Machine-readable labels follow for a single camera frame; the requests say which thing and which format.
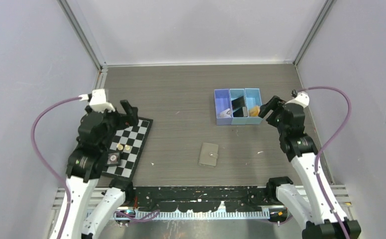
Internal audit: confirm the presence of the small dark framed tile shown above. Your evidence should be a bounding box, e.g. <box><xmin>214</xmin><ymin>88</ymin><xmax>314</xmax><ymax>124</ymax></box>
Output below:
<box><xmin>106</xmin><ymin>151</ymin><xmax>121</xmax><ymax>166</ymax></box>

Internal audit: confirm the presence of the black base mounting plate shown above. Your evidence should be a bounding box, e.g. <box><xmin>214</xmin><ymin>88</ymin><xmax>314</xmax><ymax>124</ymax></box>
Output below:
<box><xmin>122</xmin><ymin>186</ymin><xmax>284</xmax><ymax>213</ymax></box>

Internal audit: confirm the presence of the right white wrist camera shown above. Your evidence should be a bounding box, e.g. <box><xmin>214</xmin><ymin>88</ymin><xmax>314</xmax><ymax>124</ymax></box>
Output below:
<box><xmin>286</xmin><ymin>92</ymin><xmax>310</xmax><ymax>109</ymax></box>

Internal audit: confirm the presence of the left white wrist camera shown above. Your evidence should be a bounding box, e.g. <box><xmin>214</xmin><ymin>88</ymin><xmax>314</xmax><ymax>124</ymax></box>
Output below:
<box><xmin>88</xmin><ymin>89</ymin><xmax>116</xmax><ymax>113</ymax></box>

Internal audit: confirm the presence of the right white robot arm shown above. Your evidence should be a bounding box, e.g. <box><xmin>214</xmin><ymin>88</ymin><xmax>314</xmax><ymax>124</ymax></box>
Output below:
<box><xmin>258</xmin><ymin>93</ymin><xmax>361</xmax><ymax>239</ymax></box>

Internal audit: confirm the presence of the blue three-compartment tray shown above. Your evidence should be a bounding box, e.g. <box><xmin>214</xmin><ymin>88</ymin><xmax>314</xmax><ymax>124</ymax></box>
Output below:
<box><xmin>214</xmin><ymin>88</ymin><xmax>262</xmax><ymax>125</ymax></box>

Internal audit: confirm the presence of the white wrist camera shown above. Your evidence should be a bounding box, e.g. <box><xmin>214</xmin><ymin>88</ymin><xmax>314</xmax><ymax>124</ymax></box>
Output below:
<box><xmin>286</xmin><ymin>92</ymin><xmax>310</xmax><ymax>109</ymax></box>
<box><xmin>88</xmin><ymin>89</ymin><xmax>116</xmax><ymax>113</ymax></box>

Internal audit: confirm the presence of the black card in tray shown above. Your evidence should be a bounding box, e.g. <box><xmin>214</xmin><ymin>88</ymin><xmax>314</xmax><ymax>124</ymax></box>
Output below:
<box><xmin>231</xmin><ymin>96</ymin><xmax>248</xmax><ymax>118</ymax></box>

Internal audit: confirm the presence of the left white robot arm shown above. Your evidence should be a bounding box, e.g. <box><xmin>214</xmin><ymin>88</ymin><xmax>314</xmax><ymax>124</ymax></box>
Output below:
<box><xmin>50</xmin><ymin>100</ymin><xmax>139</xmax><ymax>239</ymax></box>

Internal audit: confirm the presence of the orange card stack in tray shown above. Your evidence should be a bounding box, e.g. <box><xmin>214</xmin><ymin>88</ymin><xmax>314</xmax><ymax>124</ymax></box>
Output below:
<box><xmin>248</xmin><ymin>106</ymin><xmax>261</xmax><ymax>117</ymax></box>

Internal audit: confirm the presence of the black white checkerboard mat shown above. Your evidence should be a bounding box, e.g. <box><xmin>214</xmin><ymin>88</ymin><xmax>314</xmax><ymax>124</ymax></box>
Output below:
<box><xmin>102</xmin><ymin>117</ymin><xmax>153</xmax><ymax>181</ymax></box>

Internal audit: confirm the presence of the white card in tray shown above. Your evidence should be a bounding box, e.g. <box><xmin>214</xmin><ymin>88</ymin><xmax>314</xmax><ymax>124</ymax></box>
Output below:
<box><xmin>218</xmin><ymin>109</ymin><xmax>232</xmax><ymax>119</ymax></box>

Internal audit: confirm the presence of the grey blue card holder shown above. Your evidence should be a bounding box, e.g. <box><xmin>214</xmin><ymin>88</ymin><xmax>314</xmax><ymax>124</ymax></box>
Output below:
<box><xmin>198</xmin><ymin>142</ymin><xmax>219</xmax><ymax>167</ymax></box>

